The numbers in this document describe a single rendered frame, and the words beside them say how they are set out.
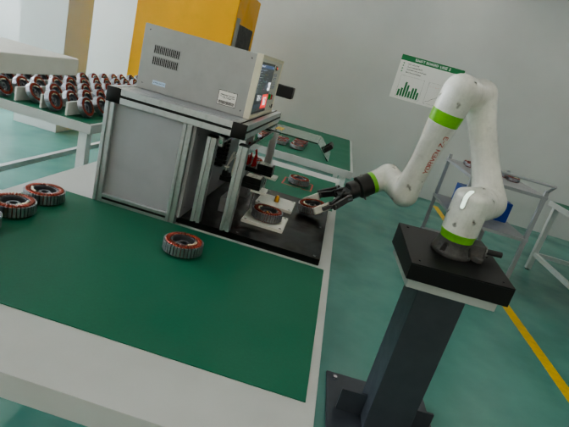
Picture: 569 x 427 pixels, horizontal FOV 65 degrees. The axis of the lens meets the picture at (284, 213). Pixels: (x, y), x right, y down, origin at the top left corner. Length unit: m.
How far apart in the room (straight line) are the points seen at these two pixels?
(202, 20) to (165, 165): 3.92
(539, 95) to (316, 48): 3.19
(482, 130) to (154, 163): 1.18
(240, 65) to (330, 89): 5.40
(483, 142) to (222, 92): 0.97
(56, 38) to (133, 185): 4.00
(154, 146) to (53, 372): 0.80
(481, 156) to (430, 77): 5.15
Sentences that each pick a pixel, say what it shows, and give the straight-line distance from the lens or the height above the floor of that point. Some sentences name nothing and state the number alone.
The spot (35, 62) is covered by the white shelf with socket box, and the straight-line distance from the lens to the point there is 0.96.
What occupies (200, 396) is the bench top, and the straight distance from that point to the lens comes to 0.83.
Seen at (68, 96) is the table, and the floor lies 0.83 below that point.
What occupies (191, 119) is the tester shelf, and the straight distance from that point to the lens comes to 1.37.
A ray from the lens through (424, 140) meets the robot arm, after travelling 1.74.
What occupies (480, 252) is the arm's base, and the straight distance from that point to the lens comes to 1.76.
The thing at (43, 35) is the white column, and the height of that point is 0.96.
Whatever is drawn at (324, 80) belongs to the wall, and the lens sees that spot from 6.84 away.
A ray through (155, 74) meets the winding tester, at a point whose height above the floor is 1.17.
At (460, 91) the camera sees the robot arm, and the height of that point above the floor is 1.38.
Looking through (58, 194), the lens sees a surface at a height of 0.79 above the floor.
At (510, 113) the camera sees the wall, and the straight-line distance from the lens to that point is 7.22.
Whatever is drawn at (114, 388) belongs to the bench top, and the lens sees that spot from 0.83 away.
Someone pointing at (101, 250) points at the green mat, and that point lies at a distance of 1.23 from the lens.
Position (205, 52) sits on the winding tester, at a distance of 1.50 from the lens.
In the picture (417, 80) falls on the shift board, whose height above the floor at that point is 1.60.
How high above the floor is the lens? 1.30
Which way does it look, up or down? 18 degrees down
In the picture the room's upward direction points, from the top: 16 degrees clockwise
